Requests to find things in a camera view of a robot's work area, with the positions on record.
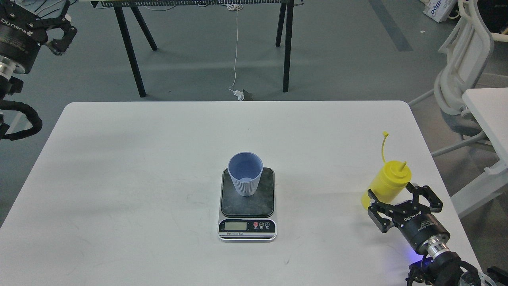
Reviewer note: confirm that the digital kitchen scale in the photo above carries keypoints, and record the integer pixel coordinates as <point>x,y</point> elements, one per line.
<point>248,219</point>

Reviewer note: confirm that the white cardboard box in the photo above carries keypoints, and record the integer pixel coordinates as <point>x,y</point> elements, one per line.
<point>439,10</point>

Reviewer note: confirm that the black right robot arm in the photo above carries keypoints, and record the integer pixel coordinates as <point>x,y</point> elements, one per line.
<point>443,267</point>

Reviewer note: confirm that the blue ribbed cup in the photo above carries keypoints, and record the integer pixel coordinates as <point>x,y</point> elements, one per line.
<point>245,170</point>

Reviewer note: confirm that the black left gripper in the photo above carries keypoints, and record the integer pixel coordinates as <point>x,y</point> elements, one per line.
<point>20,42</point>

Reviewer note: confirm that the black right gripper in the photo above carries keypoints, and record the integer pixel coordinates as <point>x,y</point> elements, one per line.
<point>417,224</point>

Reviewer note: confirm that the white office chair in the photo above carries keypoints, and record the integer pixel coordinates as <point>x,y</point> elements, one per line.
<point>467,50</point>

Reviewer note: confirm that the power adapter on floor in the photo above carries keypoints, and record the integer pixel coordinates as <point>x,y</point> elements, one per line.
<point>243,95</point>

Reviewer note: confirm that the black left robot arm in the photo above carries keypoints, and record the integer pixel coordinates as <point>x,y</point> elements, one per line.
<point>10,85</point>

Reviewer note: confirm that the yellow squeeze bottle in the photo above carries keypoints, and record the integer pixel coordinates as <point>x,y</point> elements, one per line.
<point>391,178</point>

